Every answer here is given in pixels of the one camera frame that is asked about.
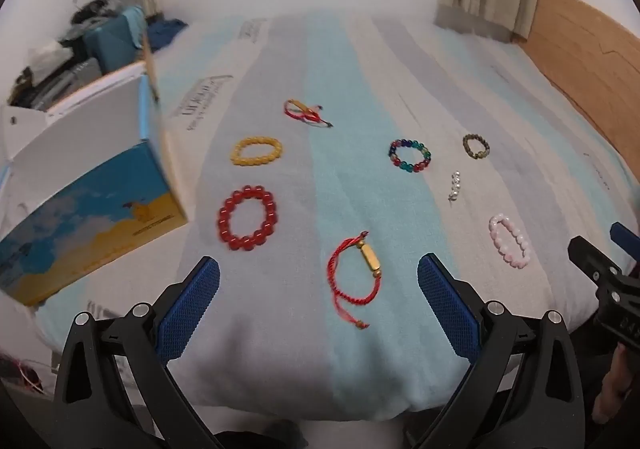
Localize pink bead bracelet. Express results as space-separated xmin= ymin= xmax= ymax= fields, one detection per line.
xmin=488 ymin=214 xmax=531 ymax=269

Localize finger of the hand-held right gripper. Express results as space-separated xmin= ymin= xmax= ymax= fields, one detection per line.
xmin=610 ymin=222 xmax=640 ymax=262
xmin=568 ymin=235 xmax=625 ymax=291

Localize dark clothes pile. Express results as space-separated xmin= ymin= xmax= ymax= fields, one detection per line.
xmin=69 ymin=0 xmax=122 ymax=26

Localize yellow bead bracelet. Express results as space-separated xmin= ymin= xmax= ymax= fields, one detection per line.
xmin=229 ymin=136 xmax=283 ymax=167

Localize striped bed sheet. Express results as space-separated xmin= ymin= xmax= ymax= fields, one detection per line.
xmin=32 ymin=12 xmax=632 ymax=425

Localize teal suitcase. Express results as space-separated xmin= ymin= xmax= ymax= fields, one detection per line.
xmin=82 ymin=5 xmax=149 ymax=76

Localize white and blue cardboard box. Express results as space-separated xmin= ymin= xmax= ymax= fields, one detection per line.
xmin=0 ymin=32 xmax=191 ymax=307

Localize grey storage case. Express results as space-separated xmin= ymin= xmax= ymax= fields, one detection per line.
xmin=9 ymin=53 xmax=107 ymax=111

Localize red cord bracelet thin charm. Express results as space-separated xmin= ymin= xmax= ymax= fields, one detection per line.
xmin=283 ymin=99 xmax=335 ymax=129

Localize person's right hand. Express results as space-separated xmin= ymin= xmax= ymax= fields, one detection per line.
xmin=592 ymin=344 xmax=640 ymax=426

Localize wooden wall panel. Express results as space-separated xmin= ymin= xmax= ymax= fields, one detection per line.
xmin=517 ymin=0 xmax=640 ymax=172

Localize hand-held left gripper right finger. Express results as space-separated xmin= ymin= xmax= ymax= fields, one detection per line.
xmin=416 ymin=253 xmax=586 ymax=449

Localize red cord bracelet gold tube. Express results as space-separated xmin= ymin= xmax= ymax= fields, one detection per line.
xmin=327 ymin=230 xmax=385 ymax=331

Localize brown bead bracelet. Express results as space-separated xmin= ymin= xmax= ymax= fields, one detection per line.
xmin=461 ymin=133 xmax=490 ymax=161

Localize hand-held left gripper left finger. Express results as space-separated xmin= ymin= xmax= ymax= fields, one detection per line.
xmin=52 ymin=255 xmax=226 ymax=449

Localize red bead bracelet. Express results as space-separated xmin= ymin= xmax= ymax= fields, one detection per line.
xmin=217 ymin=184 xmax=279 ymax=252

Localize dark blue clothes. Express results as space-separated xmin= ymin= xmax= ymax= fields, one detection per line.
xmin=147 ymin=18 xmax=189 ymax=51

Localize multicolour bead bracelet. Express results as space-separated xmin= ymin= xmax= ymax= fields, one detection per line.
xmin=388 ymin=138 xmax=433 ymax=175

